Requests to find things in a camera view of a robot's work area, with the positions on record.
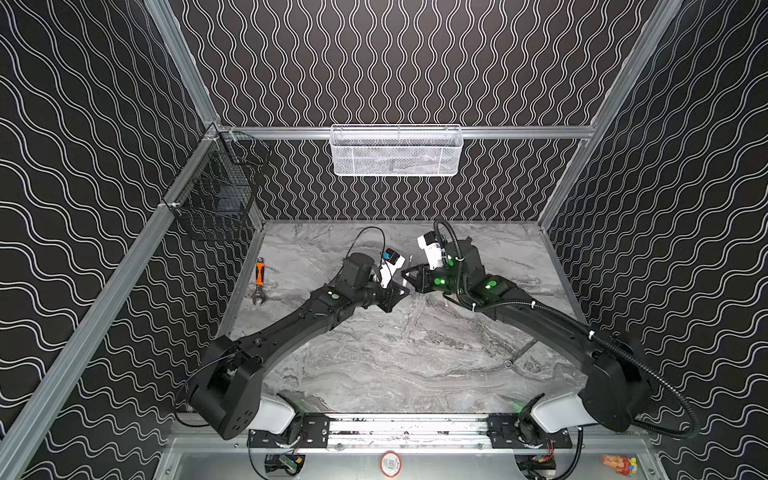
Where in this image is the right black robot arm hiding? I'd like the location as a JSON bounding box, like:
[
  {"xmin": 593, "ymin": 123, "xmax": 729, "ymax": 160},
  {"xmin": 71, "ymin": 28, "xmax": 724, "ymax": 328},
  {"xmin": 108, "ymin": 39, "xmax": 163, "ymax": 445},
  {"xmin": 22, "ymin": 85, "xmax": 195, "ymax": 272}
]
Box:
[{"xmin": 401, "ymin": 239, "xmax": 651, "ymax": 437}]

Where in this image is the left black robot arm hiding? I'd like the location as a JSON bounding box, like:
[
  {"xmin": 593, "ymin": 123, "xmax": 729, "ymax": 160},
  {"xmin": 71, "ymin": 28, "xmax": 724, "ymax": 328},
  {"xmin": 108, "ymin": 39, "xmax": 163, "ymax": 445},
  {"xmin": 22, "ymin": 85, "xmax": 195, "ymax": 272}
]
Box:
[{"xmin": 188, "ymin": 253, "xmax": 409, "ymax": 440}]

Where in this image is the red white round sticker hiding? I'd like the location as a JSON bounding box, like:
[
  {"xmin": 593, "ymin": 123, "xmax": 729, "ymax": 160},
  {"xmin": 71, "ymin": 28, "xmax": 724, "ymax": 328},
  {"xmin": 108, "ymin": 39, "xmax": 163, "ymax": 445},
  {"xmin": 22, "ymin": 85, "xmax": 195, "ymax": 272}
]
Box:
[{"xmin": 380, "ymin": 451, "xmax": 402, "ymax": 479}]

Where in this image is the orange red small object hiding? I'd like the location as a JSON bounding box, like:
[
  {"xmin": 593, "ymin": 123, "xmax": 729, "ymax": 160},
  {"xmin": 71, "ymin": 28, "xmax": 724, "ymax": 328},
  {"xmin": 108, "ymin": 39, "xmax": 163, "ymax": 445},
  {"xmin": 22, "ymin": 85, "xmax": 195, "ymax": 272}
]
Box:
[{"xmin": 602, "ymin": 455, "xmax": 638, "ymax": 476}]

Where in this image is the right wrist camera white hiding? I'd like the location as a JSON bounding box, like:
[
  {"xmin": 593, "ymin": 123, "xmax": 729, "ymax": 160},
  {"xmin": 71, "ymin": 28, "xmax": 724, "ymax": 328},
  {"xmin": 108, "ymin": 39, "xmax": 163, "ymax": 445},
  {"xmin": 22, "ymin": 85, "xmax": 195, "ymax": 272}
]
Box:
[{"xmin": 417, "ymin": 231, "xmax": 444, "ymax": 270}]

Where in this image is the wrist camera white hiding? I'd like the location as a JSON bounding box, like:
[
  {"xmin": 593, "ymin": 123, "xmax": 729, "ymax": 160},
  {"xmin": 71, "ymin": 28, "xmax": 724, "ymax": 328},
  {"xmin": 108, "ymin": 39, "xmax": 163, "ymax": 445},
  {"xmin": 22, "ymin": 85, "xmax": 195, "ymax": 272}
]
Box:
[
  {"xmin": 417, "ymin": 231, "xmax": 444, "ymax": 270},
  {"xmin": 380, "ymin": 247, "xmax": 405, "ymax": 288}
]

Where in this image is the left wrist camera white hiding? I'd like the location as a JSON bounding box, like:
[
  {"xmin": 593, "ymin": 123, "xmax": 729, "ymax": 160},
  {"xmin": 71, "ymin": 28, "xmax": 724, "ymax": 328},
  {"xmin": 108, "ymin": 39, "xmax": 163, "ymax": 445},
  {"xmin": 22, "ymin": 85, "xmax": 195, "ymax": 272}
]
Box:
[{"xmin": 380, "ymin": 247, "xmax": 405, "ymax": 288}]

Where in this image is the orange handled adjustable wrench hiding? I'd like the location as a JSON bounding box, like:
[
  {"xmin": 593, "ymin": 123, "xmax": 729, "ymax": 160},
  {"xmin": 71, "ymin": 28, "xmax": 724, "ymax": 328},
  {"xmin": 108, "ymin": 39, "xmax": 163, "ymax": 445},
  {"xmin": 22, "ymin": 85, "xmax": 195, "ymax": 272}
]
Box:
[{"xmin": 251, "ymin": 257, "xmax": 267, "ymax": 305}]

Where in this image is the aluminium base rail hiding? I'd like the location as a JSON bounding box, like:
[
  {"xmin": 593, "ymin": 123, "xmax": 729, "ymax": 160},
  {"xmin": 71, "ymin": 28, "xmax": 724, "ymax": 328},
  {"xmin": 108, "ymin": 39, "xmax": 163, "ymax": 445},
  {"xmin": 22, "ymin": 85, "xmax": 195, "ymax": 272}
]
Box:
[{"xmin": 173, "ymin": 412, "xmax": 652, "ymax": 452}]

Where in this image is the white mesh wire basket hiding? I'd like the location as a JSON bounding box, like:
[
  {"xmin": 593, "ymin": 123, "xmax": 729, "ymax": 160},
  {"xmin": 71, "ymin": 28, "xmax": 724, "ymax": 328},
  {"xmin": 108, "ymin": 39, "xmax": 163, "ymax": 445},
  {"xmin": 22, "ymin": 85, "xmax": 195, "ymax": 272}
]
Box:
[{"xmin": 329, "ymin": 124, "xmax": 464, "ymax": 177}]

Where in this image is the black wire basket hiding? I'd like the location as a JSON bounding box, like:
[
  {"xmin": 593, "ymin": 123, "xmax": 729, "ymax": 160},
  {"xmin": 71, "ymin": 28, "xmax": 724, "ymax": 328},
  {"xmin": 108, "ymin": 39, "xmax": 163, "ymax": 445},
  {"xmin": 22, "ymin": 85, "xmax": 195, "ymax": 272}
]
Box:
[{"xmin": 170, "ymin": 131, "xmax": 274, "ymax": 243}]

